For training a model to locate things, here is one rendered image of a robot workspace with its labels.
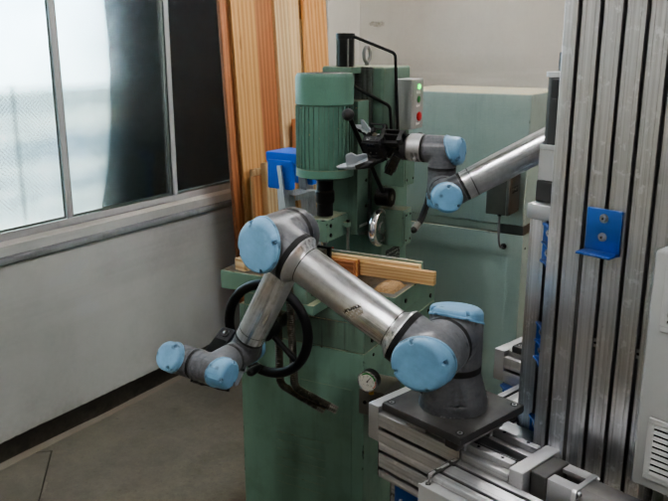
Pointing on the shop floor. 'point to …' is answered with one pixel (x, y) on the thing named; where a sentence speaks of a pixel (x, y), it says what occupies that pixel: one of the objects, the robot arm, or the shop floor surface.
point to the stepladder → (281, 158)
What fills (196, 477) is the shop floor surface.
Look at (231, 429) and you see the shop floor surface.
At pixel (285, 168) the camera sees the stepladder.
